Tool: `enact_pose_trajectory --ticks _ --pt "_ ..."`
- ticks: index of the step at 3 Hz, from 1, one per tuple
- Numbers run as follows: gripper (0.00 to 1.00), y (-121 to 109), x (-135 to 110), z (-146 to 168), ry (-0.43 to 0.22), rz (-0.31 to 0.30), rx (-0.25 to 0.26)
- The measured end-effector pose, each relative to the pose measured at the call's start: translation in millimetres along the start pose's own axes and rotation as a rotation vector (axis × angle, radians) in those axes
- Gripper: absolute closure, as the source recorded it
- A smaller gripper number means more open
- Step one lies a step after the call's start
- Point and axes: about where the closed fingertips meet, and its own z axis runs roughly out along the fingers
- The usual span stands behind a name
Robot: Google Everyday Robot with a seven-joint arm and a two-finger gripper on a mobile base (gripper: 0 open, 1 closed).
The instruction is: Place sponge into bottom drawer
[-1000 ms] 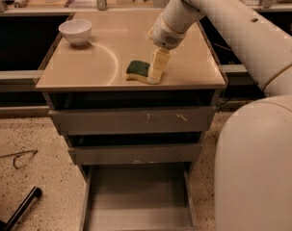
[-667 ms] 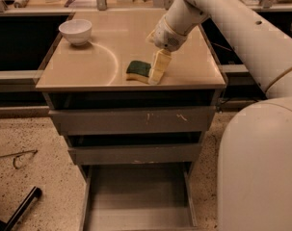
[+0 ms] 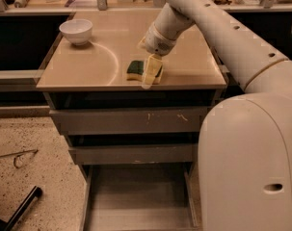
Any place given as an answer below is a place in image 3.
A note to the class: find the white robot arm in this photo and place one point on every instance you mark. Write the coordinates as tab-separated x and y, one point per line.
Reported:
245	142

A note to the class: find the grey middle drawer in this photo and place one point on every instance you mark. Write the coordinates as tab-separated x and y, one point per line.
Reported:
134	154

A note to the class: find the white ceramic bowl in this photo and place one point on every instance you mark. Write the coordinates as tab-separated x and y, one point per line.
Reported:
77	31

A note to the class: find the grey top drawer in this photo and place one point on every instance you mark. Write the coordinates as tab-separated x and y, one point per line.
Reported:
129	121

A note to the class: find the grey open bottom drawer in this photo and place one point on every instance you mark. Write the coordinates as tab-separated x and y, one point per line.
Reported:
139	197

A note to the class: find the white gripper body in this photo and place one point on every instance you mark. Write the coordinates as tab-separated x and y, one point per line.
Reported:
159	44

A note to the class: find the green and yellow sponge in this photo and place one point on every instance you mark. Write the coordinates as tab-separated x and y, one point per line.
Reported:
135	72

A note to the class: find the grey drawer cabinet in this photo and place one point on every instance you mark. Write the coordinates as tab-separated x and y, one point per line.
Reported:
93	76

